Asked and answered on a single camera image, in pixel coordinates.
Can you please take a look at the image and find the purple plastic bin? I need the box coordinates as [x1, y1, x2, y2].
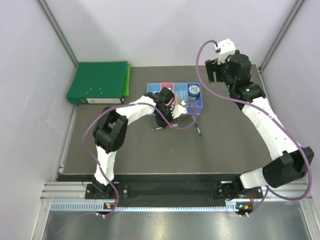
[187, 82, 204, 115]

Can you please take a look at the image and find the light green plastic folder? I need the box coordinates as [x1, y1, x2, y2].
[124, 63, 131, 88]

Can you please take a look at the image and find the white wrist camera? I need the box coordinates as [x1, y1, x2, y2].
[171, 100, 188, 120]
[214, 38, 236, 64]

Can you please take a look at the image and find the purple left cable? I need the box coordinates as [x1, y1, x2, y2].
[82, 101, 198, 218]

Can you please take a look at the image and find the slotted cable duct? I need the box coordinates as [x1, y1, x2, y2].
[50, 201, 251, 212]

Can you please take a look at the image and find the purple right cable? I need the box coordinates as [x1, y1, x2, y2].
[195, 39, 313, 218]

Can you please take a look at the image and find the purple cable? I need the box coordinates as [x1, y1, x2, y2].
[82, 101, 198, 218]
[195, 39, 313, 218]

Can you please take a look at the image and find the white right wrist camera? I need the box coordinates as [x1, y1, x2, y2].
[214, 38, 236, 64]

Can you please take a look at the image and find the blue pen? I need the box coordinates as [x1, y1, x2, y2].
[192, 115, 203, 138]

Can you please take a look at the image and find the aluminium rail frame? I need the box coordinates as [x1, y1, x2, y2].
[39, 180, 314, 201]

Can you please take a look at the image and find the dark green ring binder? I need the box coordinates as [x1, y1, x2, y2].
[66, 61, 128, 105]

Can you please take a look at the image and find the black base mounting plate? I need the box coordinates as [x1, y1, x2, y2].
[85, 173, 263, 208]

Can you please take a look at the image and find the light blue end bin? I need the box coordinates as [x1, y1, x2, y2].
[147, 83, 161, 94]

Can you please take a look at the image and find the red pen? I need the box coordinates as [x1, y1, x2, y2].
[151, 123, 179, 131]

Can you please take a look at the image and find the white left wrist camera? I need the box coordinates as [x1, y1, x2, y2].
[171, 100, 188, 120]

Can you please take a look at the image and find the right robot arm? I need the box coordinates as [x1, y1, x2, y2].
[205, 50, 314, 198]

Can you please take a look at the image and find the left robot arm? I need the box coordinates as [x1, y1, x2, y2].
[92, 87, 174, 199]

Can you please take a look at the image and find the blue capped glue stick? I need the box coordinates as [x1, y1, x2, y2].
[179, 90, 186, 102]

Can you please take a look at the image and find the pink orange highlighter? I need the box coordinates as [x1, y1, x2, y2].
[174, 94, 179, 105]

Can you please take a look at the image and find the blue round tape dispenser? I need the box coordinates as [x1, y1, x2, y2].
[188, 84, 201, 102]

